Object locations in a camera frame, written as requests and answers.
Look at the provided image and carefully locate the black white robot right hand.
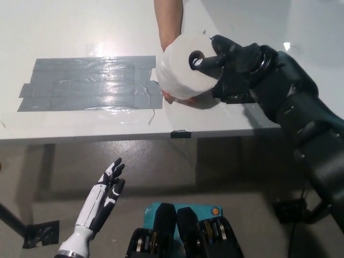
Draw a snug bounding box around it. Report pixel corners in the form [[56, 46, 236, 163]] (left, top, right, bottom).
[[191, 34, 279, 95]]

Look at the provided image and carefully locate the small black tape piece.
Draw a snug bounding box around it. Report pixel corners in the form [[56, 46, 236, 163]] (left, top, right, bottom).
[[170, 130, 192, 140]]

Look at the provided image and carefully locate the black teal robot torso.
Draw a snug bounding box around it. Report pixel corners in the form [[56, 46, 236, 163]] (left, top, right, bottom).
[[125, 202, 244, 258]]

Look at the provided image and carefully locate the black metal stand leg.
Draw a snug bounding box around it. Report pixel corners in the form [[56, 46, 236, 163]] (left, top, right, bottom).
[[0, 201, 29, 235], [303, 201, 332, 224]]

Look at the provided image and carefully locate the white toilet paper roll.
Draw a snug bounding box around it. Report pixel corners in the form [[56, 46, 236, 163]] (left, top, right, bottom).
[[156, 33, 223, 101]]

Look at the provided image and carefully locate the grey duct tape patch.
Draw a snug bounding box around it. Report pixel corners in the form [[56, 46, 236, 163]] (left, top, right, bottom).
[[17, 55, 163, 112]]

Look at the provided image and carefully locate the person bare hand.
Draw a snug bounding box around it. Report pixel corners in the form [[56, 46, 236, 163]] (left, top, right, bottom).
[[161, 90, 201, 106]]

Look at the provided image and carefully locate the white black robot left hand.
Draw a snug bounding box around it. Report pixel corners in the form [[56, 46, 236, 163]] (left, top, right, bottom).
[[58, 157, 126, 255]]

